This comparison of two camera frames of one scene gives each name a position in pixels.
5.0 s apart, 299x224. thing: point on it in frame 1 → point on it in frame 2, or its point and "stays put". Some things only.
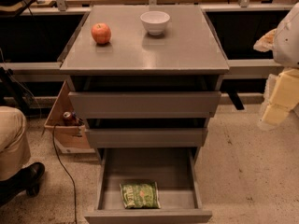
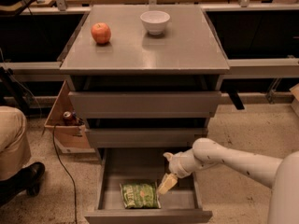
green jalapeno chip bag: (140, 194) stays put
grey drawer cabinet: (148, 78) stays put
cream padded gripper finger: (280, 96) → (168, 182)
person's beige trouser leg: (15, 152) stays put
